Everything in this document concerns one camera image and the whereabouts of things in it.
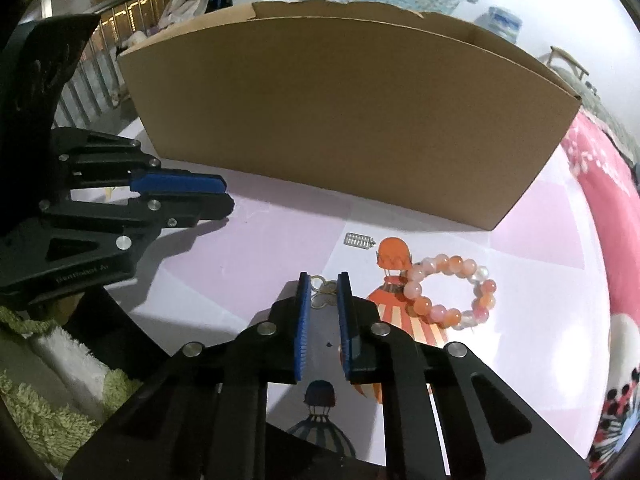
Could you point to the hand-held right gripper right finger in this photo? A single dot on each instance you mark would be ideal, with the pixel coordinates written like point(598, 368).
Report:
point(346, 330)

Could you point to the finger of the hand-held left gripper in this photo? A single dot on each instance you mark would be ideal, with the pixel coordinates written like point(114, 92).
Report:
point(200, 207)
point(175, 182)

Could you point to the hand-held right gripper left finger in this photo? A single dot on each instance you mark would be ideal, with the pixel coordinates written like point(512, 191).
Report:
point(301, 330)

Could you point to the gold looped ornament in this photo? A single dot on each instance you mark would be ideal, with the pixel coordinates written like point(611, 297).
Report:
point(327, 288)

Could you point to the brown cardboard box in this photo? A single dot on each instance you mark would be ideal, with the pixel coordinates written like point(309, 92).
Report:
point(350, 110)

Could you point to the metal railing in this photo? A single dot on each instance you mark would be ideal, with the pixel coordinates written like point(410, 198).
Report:
point(95, 85)

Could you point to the pink balloon print tablecloth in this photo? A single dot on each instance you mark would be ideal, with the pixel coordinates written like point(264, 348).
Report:
point(280, 245)

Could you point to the silver abacus charm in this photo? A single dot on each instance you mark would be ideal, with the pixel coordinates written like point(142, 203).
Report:
point(359, 240)

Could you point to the green white shaggy rug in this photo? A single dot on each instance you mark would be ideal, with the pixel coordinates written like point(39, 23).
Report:
point(35, 410)

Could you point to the pink floral blanket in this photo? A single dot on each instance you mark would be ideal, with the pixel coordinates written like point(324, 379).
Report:
point(610, 220)

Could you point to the grey patterned cloth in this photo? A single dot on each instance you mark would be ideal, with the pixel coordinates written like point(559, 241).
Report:
point(612, 120)

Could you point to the wooden chair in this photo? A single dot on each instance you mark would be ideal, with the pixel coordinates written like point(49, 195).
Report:
point(567, 60)

